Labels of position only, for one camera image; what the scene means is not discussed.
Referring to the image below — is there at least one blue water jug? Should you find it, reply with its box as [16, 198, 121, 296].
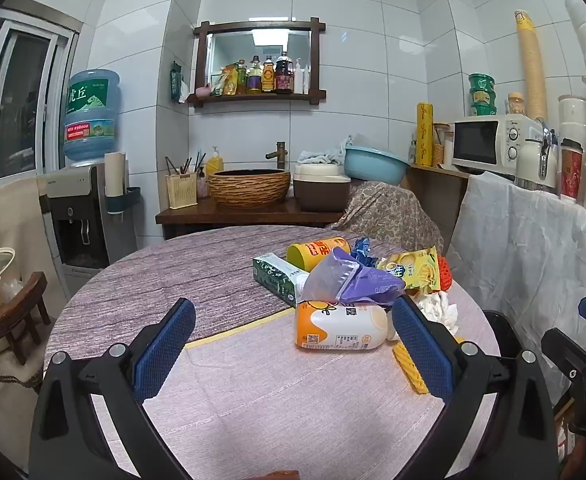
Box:
[62, 69, 121, 162]

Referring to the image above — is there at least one purple woodgrain tablecloth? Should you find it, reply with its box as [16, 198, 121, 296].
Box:
[43, 224, 409, 361]

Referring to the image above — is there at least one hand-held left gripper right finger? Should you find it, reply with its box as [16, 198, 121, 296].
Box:
[392, 296, 558, 480]

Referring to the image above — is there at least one brown white rice cooker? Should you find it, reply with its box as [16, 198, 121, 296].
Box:
[293, 162, 352, 213]

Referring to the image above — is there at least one yellow green pouch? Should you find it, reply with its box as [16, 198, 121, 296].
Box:
[212, 64, 239, 97]

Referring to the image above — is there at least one white paper cup dispenser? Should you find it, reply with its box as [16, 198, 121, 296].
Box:
[104, 151, 141, 216]

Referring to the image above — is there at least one light blue towel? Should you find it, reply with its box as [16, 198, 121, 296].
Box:
[298, 134, 369, 166]

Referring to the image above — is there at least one dark chopsticks bundle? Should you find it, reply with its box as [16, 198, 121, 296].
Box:
[164, 149, 207, 176]

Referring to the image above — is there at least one window with white frame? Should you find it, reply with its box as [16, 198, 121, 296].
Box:
[0, 7, 81, 183]

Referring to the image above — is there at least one woven pattern wash basin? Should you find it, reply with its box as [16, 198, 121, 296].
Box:
[207, 168, 292, 209]

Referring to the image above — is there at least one stack of white cups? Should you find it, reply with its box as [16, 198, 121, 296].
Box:
[558, 95, 586, 143]

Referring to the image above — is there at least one green wall tissue pack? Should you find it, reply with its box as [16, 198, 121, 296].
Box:
[169, 61, 190, 105]

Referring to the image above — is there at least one floral patterned cloth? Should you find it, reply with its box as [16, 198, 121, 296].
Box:
[330, 180, 444, 256]

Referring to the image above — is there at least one white thermos kettle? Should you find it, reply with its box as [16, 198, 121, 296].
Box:
[515, 120, 558, 191]

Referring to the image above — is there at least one yellow wrap roll box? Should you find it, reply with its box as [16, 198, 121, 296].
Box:
[417, 102, 434, 167]

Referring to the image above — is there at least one dark wooden counter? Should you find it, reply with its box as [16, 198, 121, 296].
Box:
[155, 195, 346, 241]

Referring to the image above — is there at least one small wooden stool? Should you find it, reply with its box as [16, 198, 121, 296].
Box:
[0, 271, 53, 366]

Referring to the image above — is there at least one bamboo style faucet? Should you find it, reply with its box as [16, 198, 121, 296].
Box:
[264, 141, 286, 170]

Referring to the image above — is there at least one black trash bin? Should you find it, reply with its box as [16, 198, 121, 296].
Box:
[483, 310, 556, 408]

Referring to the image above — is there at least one wooden framed mirror shelf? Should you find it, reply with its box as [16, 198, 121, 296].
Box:
[187, 17, 327, 109]

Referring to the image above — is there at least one glass jar with beans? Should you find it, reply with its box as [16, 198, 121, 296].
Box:
[433, 122, 454, 168]

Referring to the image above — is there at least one white orange-label bottle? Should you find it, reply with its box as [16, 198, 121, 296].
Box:
[294, 300, 390, 351]

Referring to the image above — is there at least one white plastic sheet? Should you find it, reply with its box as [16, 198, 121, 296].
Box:
[445, 171, 586, 356]

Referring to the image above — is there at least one white tissue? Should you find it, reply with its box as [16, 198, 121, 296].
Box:
[412, 290, 460, 336]

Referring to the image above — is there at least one red paper cup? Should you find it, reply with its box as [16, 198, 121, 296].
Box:
[559, 138, 584, 201]

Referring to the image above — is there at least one yellow soap pump bottle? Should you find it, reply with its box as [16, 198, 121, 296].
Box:
[204, 146, 225, 177]

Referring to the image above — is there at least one light blue plastic basin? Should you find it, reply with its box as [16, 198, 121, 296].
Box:
[344, 146, 410, 186]

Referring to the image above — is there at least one white microwave oven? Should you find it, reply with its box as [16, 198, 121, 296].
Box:
[451, 114, 544, 177]

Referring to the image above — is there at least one blue wrapper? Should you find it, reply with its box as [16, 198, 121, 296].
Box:
[350, 236, 379, 268]

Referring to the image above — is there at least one yellow cylindrical can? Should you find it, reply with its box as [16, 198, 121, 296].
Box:
[286, 236, 352, 272]

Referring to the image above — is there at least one beige chopstick holder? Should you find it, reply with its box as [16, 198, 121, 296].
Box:
[165, 171, 199, 210]

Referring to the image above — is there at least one yellow chips bag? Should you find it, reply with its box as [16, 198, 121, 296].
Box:
[375, 246, 441, 295]

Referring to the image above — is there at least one grey water dispenser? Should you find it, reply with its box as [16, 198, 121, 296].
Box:
[43, 164, 111, 278]

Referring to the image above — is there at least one purple plastic bag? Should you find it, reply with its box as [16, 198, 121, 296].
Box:
[300, 247, 406, 306]

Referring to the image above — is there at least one yellow foam fruit net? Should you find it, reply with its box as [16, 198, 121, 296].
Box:
[392, 340, 430, 395]

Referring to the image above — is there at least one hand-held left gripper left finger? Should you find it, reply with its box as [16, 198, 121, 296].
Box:
[29, 298, 196, 480]

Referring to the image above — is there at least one light wooden shelf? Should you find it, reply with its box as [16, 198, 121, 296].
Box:
[405, 162, 471, 248]

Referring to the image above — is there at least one red foam fruit net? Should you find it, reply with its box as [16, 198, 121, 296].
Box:
[435, 254, 454, 293]

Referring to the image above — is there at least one row of condiment bottles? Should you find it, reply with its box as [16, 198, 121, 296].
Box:
[235, 51, 311, 96]

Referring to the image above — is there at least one tall paper cup stack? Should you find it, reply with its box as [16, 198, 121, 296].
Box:
[514, 9, 548, 121]

